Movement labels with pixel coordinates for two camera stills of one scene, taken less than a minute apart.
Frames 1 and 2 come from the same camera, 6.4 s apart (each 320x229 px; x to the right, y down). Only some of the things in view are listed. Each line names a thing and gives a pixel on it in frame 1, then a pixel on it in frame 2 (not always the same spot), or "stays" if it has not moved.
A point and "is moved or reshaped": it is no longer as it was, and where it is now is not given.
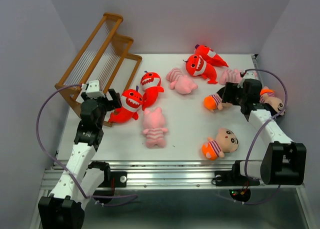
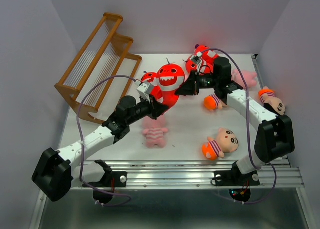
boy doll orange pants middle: x=214 y=101 stays
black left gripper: x=115 y=103 to x=155 y=108
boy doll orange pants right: x=267 y=96 stays
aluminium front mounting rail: x=177 y=175 stays
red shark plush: x=131 y=100 is moved or reshaped
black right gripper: x=230 y=88 to x=189 y=87
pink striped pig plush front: x=154 y=121 stays
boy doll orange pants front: x=226 y=141 stays
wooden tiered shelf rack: x=106 y=59 stays
